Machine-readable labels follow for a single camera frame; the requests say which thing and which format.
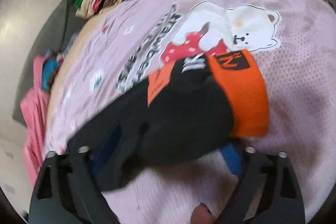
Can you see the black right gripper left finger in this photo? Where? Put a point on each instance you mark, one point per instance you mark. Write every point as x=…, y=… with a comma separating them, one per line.
x=66, y=190

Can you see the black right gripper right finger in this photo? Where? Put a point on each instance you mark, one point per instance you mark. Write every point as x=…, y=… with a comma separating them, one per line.
x=267, y=191

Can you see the black sweater with orange cuffs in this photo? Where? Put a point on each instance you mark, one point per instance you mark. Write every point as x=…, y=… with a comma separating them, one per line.
x=184, y=110

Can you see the striped blue folded clothes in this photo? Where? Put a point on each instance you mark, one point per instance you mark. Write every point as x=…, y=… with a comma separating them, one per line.
x=50, y=70

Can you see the right hand thumb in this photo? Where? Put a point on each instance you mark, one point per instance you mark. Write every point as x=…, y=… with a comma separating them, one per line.
x=202, y=215

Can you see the pink quilt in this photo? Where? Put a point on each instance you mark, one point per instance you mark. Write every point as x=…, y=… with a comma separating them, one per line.
x=34, y=108

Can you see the lilac strawberry print bedsheet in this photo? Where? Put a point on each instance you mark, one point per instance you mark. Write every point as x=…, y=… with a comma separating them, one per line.
x=293, y=44

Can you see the grey headboard cushion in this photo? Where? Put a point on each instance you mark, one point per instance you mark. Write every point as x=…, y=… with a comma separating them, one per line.
x=54, y=37

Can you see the beige mattress cover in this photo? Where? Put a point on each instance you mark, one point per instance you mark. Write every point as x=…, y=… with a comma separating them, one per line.
x=74, y=53

